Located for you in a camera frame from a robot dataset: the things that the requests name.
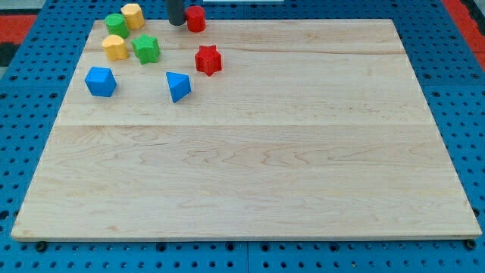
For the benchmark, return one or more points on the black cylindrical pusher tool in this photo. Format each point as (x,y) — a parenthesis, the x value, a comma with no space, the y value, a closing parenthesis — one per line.
(175,12)

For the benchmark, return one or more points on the blue triangle block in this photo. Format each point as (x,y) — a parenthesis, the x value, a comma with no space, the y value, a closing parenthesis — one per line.
(179,85)

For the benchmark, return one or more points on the green cylinder block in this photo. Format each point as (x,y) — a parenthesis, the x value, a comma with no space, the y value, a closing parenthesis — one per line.
(116,25)

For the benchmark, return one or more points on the red star block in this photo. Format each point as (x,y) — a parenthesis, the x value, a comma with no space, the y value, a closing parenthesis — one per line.
(208,59)

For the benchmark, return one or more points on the wooden board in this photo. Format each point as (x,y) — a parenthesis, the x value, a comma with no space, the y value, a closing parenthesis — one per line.
(314,130)

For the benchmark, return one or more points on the yellow hexagon block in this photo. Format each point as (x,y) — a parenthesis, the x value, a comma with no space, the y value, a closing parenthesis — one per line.
(133,15)

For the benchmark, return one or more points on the green star block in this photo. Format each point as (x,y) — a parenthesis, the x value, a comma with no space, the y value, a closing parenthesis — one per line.
(146,49)

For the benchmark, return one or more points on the yellow heart block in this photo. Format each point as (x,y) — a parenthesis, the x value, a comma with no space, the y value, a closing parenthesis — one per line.
(115,48)

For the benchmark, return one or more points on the red cylinder block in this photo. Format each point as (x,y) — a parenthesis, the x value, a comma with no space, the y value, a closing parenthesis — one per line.
(195,18)

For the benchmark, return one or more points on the blue cube block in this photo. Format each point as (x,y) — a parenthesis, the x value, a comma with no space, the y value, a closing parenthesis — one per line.
(100,81)

